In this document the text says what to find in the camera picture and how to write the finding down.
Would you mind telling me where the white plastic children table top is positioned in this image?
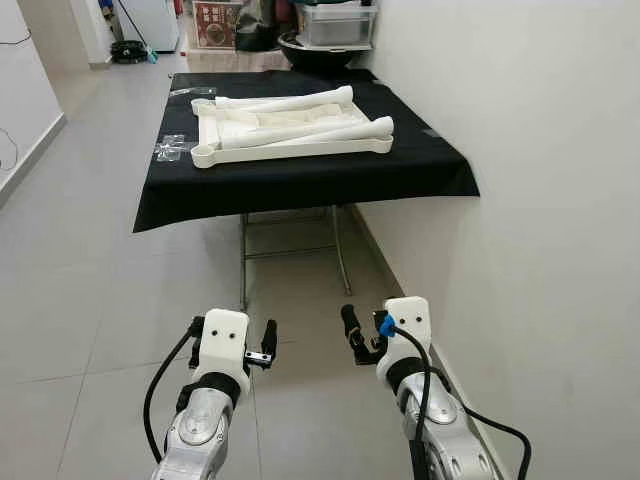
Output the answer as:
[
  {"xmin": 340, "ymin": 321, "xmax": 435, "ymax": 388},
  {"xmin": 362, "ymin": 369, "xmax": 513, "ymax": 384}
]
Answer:
[{"xmin": 190, "ymin": 95, "xmax": 394, "ymax": 169}]

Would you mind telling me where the clear tape cross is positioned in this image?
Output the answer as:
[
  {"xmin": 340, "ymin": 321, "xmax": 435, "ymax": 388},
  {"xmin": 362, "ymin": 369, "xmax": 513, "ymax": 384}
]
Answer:
[{"xmin": 155, "ymin": 133, "xmax": 198, "ymax": 163}]

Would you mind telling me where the beige cloth covered shelf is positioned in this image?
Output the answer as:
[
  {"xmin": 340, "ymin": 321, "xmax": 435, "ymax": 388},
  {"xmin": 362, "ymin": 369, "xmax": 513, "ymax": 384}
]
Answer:
[{"xmin": 180, "ymin": 45, "xmax": 291, "ymax": 73}]

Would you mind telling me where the mop with blue head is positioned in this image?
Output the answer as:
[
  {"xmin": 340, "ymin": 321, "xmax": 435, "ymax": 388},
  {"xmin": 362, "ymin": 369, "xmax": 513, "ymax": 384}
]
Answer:
[{"xmin": 118, "ymin": 0, "xmax": 159, "ymax": 63}]

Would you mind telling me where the black round robot vacuum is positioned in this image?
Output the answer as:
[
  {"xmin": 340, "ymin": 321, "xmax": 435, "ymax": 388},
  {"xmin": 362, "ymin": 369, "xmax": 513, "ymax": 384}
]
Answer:
[{"xmin": 110, "ymin": 40, "xmax": 149, "ymax": 64}]

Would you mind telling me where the clear plastic storage bin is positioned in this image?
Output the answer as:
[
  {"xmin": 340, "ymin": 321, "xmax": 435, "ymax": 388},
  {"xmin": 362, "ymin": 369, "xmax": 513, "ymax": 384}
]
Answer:
[{"xmin": 300, "ymin": 5, "xmax": 379, "ymax": 49}]

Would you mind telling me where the red printed cardboard box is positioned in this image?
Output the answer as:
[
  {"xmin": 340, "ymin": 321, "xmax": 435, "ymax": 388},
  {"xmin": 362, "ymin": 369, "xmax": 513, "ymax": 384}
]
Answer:
[{"xmin": 193, "ymin": 0, "xmax": 241, "ymax": 49}]

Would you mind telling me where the black plastic bag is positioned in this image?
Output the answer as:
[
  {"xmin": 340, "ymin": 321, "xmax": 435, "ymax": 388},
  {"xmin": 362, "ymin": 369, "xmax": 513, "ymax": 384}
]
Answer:
[{"xmin": 235, "ymin": 0, "xmax": 291, "ymax": 53}]

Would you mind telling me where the white fridge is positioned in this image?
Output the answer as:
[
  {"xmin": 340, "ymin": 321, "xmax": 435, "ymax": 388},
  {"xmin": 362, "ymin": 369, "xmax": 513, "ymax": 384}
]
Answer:
[{"xmin": 120, "ymin": 0, "xmax": 181, "ymax": 51}]

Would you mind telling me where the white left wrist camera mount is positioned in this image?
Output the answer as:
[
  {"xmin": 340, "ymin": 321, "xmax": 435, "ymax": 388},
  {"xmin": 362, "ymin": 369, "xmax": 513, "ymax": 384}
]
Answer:
[{"xmin": 197, "ymin": 309, "xmax": 251, "ymax": 379}]

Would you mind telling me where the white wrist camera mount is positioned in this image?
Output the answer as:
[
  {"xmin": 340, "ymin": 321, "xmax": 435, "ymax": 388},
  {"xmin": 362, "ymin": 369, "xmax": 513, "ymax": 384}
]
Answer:
[
  {"xmin": 197, "ymin": 309, "xmax": 251, "ymax": 379},
  {"xmin": 384, "ymin": 297, "xmax": 433, "ymax": 366}
]

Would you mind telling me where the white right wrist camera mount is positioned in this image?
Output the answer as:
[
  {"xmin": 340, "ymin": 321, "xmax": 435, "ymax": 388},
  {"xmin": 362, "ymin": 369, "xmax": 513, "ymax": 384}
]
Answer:
[{"xmin": 384, "ymin": 297, "xmax": 433, "ymax": 366}]

